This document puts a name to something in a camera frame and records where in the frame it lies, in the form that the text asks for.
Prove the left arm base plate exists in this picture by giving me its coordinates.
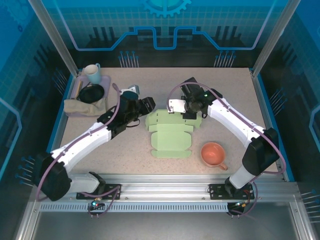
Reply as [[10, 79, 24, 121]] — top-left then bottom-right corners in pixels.
[[76, 183, 123, 201]]

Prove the light green paper box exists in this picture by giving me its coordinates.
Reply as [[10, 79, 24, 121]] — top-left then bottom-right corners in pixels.
[[145, 108, 202, 160]]

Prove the beige cloth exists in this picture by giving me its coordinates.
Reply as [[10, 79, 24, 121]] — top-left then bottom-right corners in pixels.
[[63, 97, 108, 117]]

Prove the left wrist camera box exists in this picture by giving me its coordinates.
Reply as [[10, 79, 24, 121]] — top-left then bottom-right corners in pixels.
[[121, 84, 140, 95]]

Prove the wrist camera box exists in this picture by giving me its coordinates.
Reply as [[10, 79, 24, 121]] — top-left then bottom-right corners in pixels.
[[121, 84, 140, 95], [167, 98, 187, 115]]

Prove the black round plate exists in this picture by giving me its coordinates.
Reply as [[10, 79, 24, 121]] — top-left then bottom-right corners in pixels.
[[78, 84, 105, 103]]

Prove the aluminium table rail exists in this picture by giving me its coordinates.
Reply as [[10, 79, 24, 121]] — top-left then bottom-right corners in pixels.
[[32, 173, 301, 213]]

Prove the lavender plastic tray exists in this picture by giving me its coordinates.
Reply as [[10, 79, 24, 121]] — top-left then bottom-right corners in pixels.
[[65, 74, 112, 118]]

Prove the aluminium frame post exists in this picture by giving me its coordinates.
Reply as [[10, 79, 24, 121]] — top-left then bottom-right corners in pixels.
[[27, 0, 83, 78], [250, 0, 302, 78]]

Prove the orange cup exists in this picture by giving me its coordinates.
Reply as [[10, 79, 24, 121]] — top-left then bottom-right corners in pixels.
[[200, 142, 229, 171]]

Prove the light blue mug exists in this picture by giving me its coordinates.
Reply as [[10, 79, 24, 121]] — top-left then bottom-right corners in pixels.
[[83, 63, 103, 85]]

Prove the small circuit board with LED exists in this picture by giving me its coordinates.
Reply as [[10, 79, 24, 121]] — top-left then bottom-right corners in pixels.
[[90, 198, 105, 210], [228, 199, 251, 212]]

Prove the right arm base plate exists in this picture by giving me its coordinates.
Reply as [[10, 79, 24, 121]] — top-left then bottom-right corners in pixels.
[[208, 183, 258, 201]]

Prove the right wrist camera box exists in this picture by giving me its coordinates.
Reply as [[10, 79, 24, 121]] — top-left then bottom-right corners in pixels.
[[167, 98, 187, 115]]

